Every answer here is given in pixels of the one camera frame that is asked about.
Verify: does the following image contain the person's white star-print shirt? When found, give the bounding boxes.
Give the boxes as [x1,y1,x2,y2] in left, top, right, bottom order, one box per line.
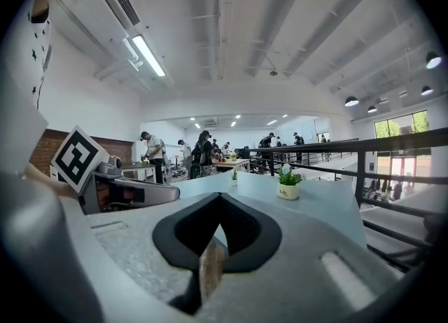
[0,0,53,179]

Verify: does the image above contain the long ceiling light fixture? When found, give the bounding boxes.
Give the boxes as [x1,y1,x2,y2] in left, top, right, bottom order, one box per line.
[122,33,167,78]

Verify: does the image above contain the black metal railing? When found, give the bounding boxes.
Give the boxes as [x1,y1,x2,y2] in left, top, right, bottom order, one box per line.
[244,127,448,274]

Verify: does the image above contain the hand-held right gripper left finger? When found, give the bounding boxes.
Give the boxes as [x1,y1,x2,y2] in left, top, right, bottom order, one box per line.
[85,192,222,315]

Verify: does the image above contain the white workbench table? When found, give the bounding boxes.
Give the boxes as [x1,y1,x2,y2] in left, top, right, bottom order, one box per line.
[120,162,158,183]

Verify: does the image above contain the large window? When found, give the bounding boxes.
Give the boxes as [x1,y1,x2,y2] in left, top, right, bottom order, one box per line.
[373,110,431,139]

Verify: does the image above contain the ceiling air vent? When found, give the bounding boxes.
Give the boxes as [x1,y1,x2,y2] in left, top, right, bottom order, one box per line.
[99,0,141,28]

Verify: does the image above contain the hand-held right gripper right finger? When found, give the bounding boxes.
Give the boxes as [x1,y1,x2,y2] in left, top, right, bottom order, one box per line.
[202,192,403,323]

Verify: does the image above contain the white table with wooden top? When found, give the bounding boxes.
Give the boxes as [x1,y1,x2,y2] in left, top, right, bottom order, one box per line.
[211,158,251,175]

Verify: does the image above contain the green plant in cream pot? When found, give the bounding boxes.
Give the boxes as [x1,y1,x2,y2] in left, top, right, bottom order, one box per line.
[277,163,303,201]

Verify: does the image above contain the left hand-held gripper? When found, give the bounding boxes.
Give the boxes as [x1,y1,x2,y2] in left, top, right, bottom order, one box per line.
[51,125,181,216]

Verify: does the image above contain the person's left forearm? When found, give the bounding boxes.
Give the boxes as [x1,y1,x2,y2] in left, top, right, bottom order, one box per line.
[24,163,78,199]

